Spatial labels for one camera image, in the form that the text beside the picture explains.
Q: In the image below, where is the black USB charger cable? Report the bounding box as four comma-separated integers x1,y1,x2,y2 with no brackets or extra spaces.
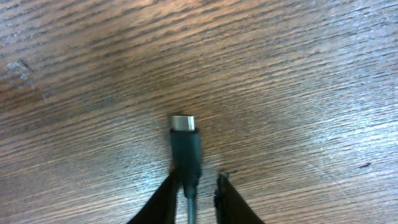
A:
170,114,202,224

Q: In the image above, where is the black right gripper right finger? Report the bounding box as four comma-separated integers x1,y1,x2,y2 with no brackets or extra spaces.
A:
214,174,264,224

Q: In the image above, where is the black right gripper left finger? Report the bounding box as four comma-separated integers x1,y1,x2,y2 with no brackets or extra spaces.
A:
127,171,180,224

